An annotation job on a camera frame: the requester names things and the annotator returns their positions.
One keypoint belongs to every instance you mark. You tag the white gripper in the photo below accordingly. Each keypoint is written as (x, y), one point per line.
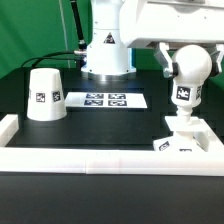
(145, 22)

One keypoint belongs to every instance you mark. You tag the white lamp bulb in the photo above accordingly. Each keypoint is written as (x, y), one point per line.
(194, 67)

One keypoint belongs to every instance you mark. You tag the white lamp base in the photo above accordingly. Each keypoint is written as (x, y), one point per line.
(187, 136)

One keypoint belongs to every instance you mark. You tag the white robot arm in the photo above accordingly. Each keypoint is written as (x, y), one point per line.
(119, 26)

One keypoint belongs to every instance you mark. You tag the white lamp shade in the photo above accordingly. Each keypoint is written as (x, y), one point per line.
(46, 99)

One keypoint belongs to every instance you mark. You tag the white marker sheet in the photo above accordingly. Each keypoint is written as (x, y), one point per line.
(105, 100)

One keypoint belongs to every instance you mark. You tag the white U-shaped fence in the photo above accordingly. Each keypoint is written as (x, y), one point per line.
(49, 160)

